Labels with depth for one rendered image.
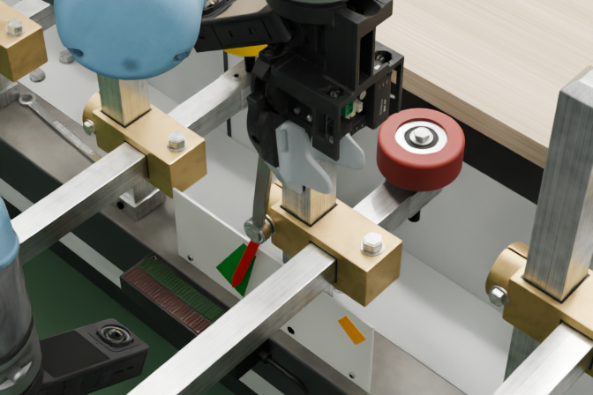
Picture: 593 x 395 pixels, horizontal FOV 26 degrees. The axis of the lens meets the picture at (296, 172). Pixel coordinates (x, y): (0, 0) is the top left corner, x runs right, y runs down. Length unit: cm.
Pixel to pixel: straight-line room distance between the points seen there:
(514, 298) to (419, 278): 45
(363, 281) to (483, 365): 28
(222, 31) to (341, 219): 30
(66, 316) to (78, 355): 130
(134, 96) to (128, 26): 64
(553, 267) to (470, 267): 45
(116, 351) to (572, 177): 34
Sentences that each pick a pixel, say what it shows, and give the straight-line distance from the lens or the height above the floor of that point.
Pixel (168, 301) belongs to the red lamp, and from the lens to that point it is 131.
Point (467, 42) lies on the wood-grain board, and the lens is 130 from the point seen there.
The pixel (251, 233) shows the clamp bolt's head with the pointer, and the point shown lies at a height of 85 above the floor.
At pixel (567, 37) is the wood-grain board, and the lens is 132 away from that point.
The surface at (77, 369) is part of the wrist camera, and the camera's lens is 91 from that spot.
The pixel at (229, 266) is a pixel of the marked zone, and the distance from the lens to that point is 128.
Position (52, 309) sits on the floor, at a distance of 224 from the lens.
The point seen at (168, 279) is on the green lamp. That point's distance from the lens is 133.
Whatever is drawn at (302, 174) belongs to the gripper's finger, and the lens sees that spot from 95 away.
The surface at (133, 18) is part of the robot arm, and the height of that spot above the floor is 131.
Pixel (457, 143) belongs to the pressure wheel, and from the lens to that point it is 118.
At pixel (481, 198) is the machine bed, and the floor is 77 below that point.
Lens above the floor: 171
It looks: 45 degrees down
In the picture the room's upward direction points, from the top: straight up
